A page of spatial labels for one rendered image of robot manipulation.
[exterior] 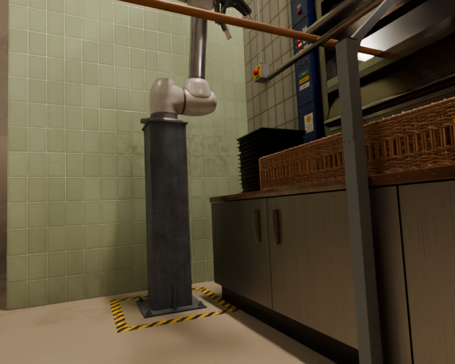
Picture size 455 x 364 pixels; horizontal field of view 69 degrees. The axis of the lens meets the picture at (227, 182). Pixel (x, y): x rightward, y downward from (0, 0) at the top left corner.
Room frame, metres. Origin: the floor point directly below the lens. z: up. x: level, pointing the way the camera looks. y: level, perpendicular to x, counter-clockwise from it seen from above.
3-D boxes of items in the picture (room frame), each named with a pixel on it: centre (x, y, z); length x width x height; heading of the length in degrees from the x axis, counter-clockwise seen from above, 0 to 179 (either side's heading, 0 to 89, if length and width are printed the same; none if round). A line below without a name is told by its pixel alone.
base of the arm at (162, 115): (1.84, 0.37, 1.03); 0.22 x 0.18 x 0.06; 113
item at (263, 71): (2.28, -0.28, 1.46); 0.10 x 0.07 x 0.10; 25
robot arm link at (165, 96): (1.85, 0.34, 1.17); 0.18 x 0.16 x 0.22; 116
